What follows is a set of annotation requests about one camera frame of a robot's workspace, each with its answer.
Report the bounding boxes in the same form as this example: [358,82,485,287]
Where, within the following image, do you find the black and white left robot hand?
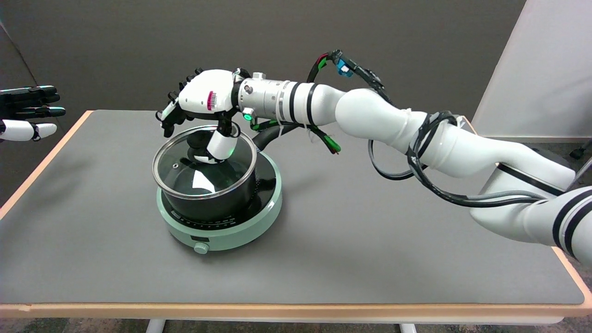
[0,86,66,142]

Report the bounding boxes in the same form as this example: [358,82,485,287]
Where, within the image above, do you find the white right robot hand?
[156,68,254,165]

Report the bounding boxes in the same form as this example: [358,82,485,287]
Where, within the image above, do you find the glass pot lid black knob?
[152,125,258,200]

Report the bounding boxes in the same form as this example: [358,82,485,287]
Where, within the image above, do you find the mint green induction cooker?
[156,150,283,255]

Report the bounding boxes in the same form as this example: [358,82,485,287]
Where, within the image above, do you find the grey table mat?
[0,110,586,305]

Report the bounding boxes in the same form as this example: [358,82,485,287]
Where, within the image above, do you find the black saucepan with long handle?
[157,121,301,223]

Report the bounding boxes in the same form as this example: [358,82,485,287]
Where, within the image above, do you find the thin robot wires green tips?
[252,119,342,155]

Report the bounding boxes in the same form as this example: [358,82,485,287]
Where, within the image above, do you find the robot cable with blue connector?
[306,49,394,105]

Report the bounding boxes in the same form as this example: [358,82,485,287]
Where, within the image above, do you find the thick black robot cable bundle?
[369,111,555,209]

